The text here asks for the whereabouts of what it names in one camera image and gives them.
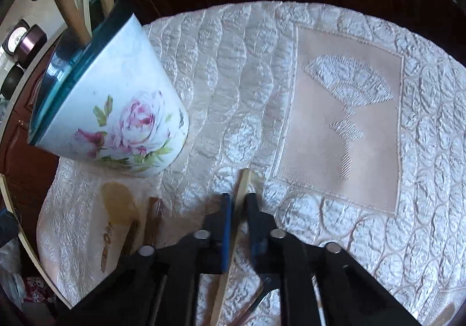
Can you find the black pot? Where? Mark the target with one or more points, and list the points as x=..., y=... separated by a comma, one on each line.
x=11, y=80

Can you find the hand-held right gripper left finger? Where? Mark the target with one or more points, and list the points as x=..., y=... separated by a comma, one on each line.
x=225, y=235

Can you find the purple rice cooker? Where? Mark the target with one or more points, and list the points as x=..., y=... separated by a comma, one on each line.
x=25, y=40

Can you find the white plastic bag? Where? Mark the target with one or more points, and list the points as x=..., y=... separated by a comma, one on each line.
x=11, y=275

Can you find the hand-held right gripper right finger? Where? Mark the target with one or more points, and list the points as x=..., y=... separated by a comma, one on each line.
x=255, y=227

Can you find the floral white utensil holder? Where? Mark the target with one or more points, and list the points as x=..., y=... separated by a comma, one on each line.
x=127, y=93

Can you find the quilted pink tablecloth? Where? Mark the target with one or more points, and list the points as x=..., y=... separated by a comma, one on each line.
x=346, y=93

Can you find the red patterned cloth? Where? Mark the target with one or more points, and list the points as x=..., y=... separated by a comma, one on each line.
x=38, y=289

